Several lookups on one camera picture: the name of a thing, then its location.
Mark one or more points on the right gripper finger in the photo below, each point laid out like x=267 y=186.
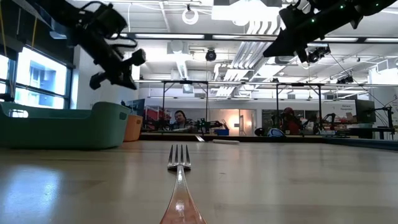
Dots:
x=283 y=45

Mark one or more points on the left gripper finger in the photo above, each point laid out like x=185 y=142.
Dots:
x=121 y=79
x=138 y=57

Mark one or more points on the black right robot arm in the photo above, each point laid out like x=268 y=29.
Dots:
x=367 y=7

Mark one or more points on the black background robot arm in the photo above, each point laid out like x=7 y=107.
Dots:
x=205 y=125

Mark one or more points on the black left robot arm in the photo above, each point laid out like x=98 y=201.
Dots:
x=62 y=15

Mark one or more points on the small monitor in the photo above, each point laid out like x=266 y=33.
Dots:
x=138 y=107

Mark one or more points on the orange plastic bin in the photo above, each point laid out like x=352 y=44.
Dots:
x=135 y=129

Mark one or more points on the window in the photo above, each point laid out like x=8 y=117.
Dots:
x=40 y=81

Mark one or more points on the person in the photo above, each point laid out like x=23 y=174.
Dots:
x=180 y=119
x=290 y=124

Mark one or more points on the black rig beam with lights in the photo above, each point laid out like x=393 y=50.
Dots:
x=208 y=36

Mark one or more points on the teal plastic bin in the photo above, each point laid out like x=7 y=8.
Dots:
x=62 y=130

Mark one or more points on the blue and white helmet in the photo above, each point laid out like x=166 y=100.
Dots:
x=276 y=133

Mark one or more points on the dark monitor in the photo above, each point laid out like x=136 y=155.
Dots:
x=365 y=111

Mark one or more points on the blue box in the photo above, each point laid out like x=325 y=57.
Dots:
x=223 y=132

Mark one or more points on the black hanging camera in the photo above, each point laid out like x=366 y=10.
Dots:
x=345 y=80
x=317 y=56

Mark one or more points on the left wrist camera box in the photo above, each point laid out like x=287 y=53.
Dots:
x=109 y=17

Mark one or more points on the black station frame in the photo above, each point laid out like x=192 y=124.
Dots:
x=186 y=81
x=298 y=84

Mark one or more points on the black overhead camera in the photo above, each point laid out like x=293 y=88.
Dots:
x=211 y=56

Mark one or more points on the black aluminium table frame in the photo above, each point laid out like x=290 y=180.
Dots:
x=280 y=138

